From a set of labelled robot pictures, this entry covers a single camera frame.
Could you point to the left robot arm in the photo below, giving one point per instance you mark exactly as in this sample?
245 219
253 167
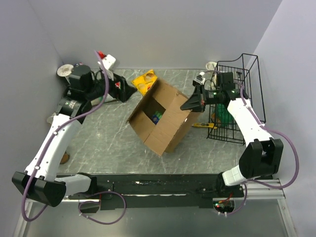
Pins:
39 180

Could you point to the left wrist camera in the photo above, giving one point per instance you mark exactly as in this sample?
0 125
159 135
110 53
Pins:
108 61

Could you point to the yellow Lays chips bag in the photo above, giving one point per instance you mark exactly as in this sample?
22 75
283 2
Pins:
144 82

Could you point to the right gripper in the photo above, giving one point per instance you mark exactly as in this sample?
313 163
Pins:
197 101

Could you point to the brown cardboard box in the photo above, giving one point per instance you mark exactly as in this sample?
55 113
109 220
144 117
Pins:
174 123

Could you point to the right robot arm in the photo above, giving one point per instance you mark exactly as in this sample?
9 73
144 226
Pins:
262 154

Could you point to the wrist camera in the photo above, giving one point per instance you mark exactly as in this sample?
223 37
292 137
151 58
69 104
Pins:
200 79
108 61

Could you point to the green Chuba chips bag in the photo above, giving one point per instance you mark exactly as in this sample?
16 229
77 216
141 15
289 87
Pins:
98 100

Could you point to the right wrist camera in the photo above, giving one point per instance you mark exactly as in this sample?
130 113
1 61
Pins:
200 79

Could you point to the blue green item in box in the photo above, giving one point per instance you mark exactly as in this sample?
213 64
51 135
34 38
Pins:
156 117

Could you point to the dark cup white lid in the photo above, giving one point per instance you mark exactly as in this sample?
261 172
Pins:
64 71

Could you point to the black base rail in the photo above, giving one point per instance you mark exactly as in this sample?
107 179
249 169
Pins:
158 190

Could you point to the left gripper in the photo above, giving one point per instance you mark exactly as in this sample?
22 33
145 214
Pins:
126 92

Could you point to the black wire basket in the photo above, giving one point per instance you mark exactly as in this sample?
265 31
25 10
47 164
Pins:
245 102

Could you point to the green object in basket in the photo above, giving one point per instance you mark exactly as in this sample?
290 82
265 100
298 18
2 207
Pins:
221 116

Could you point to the orange white cup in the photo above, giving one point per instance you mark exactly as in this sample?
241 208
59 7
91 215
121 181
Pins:
50 119

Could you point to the white cup behind basket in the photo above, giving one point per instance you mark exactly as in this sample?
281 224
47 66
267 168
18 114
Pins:
211 67

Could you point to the yellow utility knife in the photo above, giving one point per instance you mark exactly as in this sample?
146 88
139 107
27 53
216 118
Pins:
204 125

